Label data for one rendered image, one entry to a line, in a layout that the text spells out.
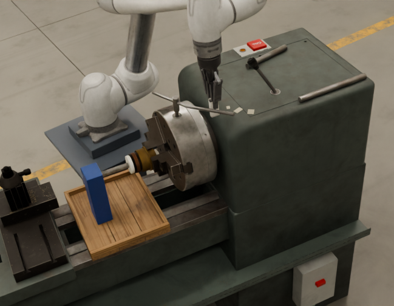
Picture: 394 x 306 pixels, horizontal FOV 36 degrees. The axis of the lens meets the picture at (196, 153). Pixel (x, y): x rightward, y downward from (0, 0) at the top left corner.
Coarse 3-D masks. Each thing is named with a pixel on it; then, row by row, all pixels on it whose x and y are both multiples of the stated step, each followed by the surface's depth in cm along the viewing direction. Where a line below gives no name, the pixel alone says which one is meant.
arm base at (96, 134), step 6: (120, 120) 286; (78, 126) 287; (84, 126) 281; (108, 126) 278; (114, 126) 281; (120, 126) 283; (126, 126) 283; (78, 132) 279; (84, 132) 280; (90, 132) 280; (96, 132) 279; (102, 132) 279; (108, 132) 280; (114, 132) 281; (96, 138) 277; (102, 138) 279
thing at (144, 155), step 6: (138, 150) 221; (144, 150) 220; (150, 150) 222; (132, 156) 219; (138, 156) 219; (144, 156) 219; (150, 156) 220; (138, 162) 218; (144, 162) 219; (150, 162) 219; (138, 168) 219; (144, 168) 220; (150, 168) 221
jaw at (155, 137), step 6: (156, 114) 224; (150, 120) 222; (156, 120) 223; (150, 126) 222; (156, 126) 223; (150, 132) 222; (156, 132) 223; (162, 132) 223; (150, 138) 222; (156, 138) 223; (162, 138) 223; (144, 144) 221; (150, 144) 222; (156, 144) 222
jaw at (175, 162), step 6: (156, 156) 220; (162, 156) 219; (168, 156) 219; (174, 156) 218; (156, 162) 218; (162, 162) 216; (168, 162) 215; (174, 162) 215; (180, 162) 215; (156, 168) 219; (162, 168) 217; (168, 168) 216; (174, 168) 213; (180, 168) 214; (186, 168) 214; (174, 174) 214
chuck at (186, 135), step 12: (168, 108) 220; (180, 108) 219; (168, 120) 214; (180, 120) 214; (192, 120) 214; (168, 132) 216; (180, 132) 212; (192, 132) 212; (168, 144) 230; (180, 144) 211; (192, 144) 212; (180, 156) 211; (192, 156) 212; (204, 156) 214; (192, 168) 214; (204, 168) 216; (180, 180) 223; (192, 180) 218; (204, 180) 222
